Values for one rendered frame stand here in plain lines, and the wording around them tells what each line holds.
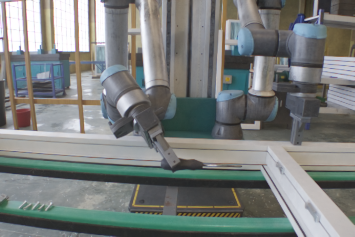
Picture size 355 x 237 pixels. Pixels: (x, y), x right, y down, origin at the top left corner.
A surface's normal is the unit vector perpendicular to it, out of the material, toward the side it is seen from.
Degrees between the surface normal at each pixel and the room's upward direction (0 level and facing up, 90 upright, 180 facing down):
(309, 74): 90
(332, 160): 90
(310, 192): 0
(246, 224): 0
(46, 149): 90
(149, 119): 49
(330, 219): 0
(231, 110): 90
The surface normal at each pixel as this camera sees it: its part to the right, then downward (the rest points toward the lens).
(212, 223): 0.02, -0.97
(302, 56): -0.70, 0.17
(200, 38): 0.00, 0.25
